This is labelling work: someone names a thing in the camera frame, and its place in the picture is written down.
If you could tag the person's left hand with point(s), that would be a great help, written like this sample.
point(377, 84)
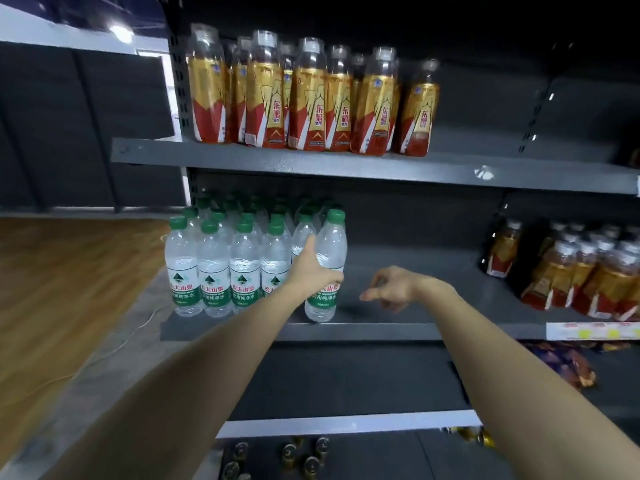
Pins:
point(312, 274)

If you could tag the person's right hand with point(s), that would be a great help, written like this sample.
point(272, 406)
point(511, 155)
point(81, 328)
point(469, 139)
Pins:
point(400, 289)

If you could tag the dark grey metal shelf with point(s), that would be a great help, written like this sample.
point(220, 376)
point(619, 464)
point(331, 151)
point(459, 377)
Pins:
point(425, 274)

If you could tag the water bottle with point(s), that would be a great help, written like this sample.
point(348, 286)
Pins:
point(330, 244)

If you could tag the row of shelved water bottles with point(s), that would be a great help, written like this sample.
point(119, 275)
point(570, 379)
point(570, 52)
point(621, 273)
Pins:
point(215, 274)

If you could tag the person's right forearm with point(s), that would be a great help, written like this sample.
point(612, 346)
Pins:
point(525, 394)

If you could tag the person's left forearm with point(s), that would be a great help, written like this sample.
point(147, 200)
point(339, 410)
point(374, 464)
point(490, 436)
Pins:
point(175, 394)

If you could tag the row of gold red drink bottles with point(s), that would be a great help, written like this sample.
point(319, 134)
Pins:
point(310, 109)

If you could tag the scattered gold drink cans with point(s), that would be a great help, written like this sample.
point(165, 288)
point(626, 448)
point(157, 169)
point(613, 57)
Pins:
point(480, 437)

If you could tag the group of red gold bottles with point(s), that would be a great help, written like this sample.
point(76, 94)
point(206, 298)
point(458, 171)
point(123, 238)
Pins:
point(575, 279)

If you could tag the group of small gold cans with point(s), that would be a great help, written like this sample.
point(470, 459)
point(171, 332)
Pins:
point(287, 452)

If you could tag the pile of blue orange snack packets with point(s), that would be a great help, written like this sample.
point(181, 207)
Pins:
point(570, 364)

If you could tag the dark grey partition panels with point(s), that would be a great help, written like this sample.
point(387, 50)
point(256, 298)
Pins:
point(75, 129)

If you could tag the hanging ceiling lamp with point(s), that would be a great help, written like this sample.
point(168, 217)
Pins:
point(121, 33)

